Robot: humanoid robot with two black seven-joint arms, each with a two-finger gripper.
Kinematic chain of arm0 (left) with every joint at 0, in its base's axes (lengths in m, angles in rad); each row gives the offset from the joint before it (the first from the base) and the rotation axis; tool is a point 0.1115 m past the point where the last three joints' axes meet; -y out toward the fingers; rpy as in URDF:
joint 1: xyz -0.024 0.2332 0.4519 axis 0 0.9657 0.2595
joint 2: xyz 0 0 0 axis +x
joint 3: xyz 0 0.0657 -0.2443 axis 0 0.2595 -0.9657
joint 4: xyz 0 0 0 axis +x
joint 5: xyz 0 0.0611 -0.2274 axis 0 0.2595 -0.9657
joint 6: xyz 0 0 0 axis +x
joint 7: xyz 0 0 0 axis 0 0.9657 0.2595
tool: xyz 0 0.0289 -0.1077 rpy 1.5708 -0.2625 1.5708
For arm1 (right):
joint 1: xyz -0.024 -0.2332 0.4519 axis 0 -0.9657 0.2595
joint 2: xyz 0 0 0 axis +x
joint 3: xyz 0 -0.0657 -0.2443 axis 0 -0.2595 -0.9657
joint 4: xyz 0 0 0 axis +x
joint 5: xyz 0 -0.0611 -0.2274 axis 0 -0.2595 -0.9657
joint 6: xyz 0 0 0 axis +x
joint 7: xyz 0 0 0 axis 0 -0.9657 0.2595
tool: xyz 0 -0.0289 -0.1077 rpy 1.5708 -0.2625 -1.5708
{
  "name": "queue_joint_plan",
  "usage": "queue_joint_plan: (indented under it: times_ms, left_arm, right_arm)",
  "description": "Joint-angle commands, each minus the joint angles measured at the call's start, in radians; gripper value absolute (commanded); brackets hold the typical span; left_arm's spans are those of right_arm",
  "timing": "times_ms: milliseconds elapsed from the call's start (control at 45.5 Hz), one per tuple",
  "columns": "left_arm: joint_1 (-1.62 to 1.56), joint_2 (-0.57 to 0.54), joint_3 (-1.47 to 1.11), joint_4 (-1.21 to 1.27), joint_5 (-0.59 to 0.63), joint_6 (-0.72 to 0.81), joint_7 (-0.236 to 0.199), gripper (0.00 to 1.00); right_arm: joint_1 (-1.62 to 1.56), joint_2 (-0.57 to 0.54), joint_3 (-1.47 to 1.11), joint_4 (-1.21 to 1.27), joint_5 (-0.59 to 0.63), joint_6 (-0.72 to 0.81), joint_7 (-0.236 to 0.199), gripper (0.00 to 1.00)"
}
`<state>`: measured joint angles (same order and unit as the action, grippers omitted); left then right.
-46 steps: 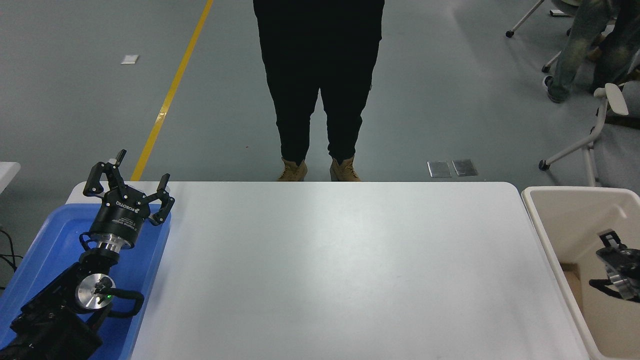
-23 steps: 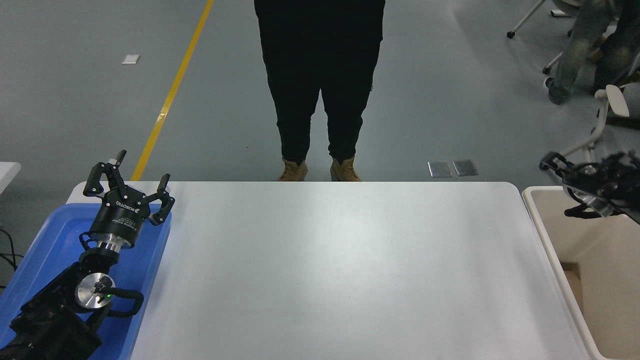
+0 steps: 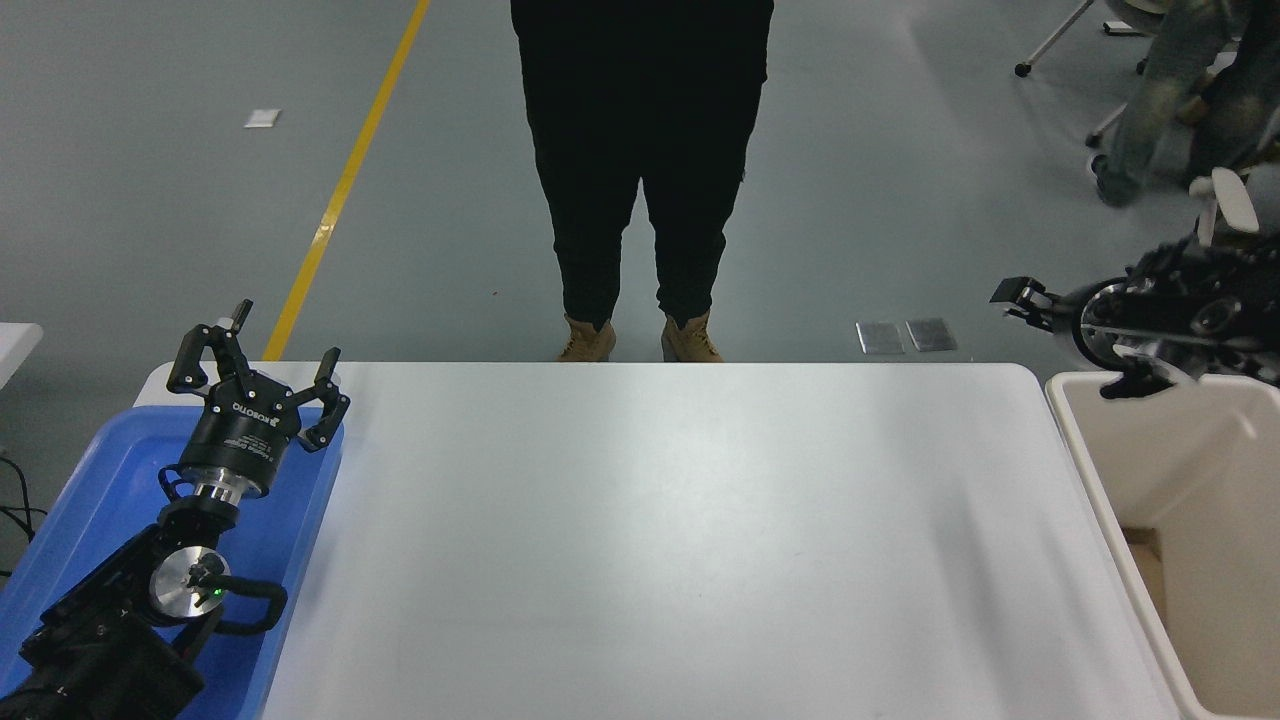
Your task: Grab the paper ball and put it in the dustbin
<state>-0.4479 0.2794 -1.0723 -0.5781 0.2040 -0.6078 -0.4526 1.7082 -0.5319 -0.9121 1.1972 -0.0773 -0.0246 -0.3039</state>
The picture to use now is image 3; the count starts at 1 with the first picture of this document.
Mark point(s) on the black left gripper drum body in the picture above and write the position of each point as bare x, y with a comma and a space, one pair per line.
240, 430

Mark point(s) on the blue plastic tray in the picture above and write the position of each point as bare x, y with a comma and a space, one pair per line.
110, 470

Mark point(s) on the seated person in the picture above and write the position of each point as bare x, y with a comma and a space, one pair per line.
1160, 90

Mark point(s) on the white wheeled chair base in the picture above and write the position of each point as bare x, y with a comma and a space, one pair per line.
1050, 35

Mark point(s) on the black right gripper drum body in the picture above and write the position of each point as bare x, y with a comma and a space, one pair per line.
1085, 325

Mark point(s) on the white chair with armrest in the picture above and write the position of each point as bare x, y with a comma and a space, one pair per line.
1232, 200

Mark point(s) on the large pale bin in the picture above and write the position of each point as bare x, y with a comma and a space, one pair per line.
1200, 500

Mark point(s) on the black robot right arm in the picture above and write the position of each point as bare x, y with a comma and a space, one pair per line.
1220, 300

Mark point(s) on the small white floor tag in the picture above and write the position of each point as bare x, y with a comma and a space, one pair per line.
262, 118

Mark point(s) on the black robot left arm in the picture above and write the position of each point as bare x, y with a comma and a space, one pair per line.
90, 620

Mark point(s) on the silver floor plate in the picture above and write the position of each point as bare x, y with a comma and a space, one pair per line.
931, 336
880, 339

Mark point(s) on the small white side table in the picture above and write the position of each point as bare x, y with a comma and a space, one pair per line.
15, 350

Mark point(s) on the standing person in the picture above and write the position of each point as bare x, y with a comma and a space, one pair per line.
645, 150

